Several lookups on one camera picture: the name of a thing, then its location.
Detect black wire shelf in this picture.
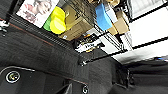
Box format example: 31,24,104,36
0,0,168,67

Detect yellow cup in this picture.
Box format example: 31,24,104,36
49,5,68,35

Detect box with people picture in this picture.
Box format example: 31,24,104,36
15,0,60,29

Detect black box with white figure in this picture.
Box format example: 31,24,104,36
73,33,105,54

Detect blue container with white lid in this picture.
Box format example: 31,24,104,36
94,2,115,32

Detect brown box with white label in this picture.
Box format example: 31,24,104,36
106,11,130,36

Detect plain brown box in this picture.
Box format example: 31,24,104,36
60,2,95,42

